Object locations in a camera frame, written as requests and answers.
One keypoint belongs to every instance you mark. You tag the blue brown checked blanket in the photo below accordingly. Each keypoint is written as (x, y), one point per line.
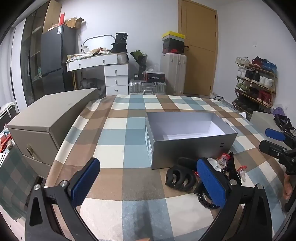
(138, 129)

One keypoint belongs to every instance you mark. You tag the green checked cloth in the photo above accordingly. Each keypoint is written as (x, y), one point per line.
(16, 176)

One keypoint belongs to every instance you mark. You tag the rows of shoes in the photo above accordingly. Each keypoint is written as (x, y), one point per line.
(266, 81)

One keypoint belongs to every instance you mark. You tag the black box red label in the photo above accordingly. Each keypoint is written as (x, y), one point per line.
(155, 77)

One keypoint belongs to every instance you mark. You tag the black wrapped bouquet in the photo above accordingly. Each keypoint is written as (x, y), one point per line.
(140, 59)

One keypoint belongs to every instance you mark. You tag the grey cardboard box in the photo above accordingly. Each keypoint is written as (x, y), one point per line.
(185, 148)

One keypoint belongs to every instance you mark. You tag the red packet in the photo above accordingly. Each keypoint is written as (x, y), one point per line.
(5, 139)

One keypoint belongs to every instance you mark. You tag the yellow pole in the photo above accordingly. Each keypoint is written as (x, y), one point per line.
(74, 81)

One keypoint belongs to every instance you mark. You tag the pile of desk clutter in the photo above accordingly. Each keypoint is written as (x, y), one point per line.
(87, 52)

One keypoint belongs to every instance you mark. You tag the person's right hand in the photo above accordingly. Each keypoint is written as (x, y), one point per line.
(288, 185)

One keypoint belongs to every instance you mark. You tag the white vanity desk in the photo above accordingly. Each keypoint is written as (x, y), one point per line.
(115, 74)

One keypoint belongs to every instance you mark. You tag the glass door wardrobe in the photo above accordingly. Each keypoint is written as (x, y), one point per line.
(30, 46)

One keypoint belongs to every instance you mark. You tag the scattered sneakers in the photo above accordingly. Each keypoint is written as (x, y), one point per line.
(217, 96)

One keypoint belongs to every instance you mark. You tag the open cardboard boxes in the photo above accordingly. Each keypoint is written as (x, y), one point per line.
(75, 22)

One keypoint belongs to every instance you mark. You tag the arched vanity mirror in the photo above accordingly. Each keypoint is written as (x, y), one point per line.
(99, 42)

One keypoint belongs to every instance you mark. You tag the black metal frame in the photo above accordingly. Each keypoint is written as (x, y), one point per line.
(284, 122)

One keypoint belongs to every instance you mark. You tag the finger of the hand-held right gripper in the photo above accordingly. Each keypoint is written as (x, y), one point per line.
(270, 148)
(275, 134)

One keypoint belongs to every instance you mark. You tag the white ribbed canister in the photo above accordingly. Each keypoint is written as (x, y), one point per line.
(122, 58)

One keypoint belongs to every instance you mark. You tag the red black shoebox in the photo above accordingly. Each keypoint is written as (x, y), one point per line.
(173, 50)

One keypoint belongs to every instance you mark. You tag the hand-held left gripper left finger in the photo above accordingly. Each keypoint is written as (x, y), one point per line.
(85, 183)

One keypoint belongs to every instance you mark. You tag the silver suitcase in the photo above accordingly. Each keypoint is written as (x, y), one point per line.
(148, 87)

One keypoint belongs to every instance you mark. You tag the wooden door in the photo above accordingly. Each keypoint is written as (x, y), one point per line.
(198, 46)

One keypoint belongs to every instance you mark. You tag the black hair claw clip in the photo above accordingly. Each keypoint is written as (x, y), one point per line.
(178, 179)

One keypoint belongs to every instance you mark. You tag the black bag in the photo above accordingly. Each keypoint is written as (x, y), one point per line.
(119, 44)

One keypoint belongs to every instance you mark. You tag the black fridge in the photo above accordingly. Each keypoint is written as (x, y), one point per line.
(55, 58)

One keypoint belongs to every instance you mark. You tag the wooden shoe rack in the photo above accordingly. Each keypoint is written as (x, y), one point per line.
(252, 97)

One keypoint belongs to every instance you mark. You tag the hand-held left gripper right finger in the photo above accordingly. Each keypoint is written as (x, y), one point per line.
(211, 183)

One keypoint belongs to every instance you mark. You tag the grey drawer nightstand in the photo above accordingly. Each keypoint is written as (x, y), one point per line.
(46, 109)

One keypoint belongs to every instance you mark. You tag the white paper sheet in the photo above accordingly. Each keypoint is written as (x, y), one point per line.
(243, 115)

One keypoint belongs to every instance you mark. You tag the white suitcase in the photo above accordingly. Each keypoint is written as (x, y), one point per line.
(173, 74)

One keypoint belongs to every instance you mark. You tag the purple bag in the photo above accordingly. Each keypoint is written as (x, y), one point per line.
(279, 111)

